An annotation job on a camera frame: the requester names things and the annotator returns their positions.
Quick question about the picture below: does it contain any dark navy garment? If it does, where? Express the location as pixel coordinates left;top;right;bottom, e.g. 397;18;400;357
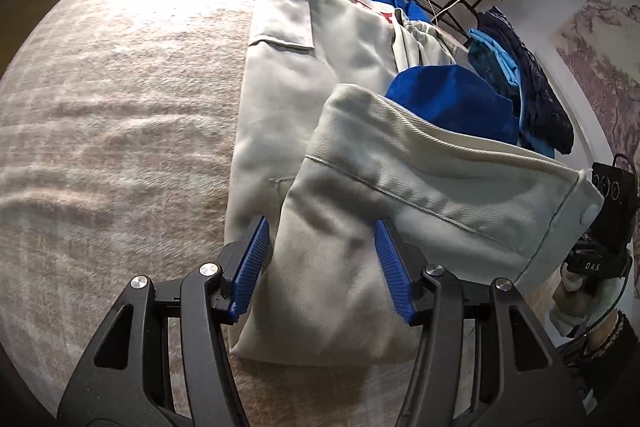
475;6;576;156

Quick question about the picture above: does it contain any person's right forearm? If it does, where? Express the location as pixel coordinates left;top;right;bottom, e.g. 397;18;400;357
570;309;633;364

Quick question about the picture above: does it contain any dark beaded bracelet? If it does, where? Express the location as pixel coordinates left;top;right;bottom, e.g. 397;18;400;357
587;310;629;356

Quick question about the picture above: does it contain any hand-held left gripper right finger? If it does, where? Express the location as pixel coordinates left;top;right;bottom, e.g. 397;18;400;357
374;219;589;427

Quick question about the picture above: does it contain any person's right hand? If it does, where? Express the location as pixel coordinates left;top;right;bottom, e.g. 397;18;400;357
549;268;625;338

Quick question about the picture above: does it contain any beige plaid blanket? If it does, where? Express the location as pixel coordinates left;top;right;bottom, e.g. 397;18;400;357
0;0;501;427

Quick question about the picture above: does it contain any grey jacket with blue lining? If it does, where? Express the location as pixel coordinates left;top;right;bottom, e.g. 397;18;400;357
222;0;606;368

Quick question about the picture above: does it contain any grey patterned wall hanging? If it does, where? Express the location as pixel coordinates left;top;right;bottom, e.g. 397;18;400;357
555;0;640;160

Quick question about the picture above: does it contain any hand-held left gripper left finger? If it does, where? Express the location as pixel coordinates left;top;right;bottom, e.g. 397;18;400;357
57;215;271;427

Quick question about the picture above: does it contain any light blue garment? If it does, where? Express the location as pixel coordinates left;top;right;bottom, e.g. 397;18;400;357
467;29;556;158

